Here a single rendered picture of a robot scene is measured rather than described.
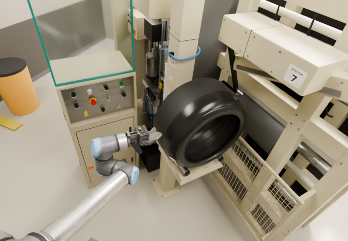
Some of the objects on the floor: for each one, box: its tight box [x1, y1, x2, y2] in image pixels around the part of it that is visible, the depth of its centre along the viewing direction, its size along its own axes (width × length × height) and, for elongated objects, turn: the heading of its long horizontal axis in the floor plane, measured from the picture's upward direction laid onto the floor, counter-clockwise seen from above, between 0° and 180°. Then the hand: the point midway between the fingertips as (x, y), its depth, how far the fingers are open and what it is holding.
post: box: [159, 0, 208, 191], centre depth 156 cm, size 13×13×250 cm
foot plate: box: [150, 175, 183, 201], centre depth 237 cm, size 27×27×2 cm
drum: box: [0, 57, 39, 115], centre depth 288 cm, size 43×42×66 cm
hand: (159, 135), depth 126 cm, fingers closed
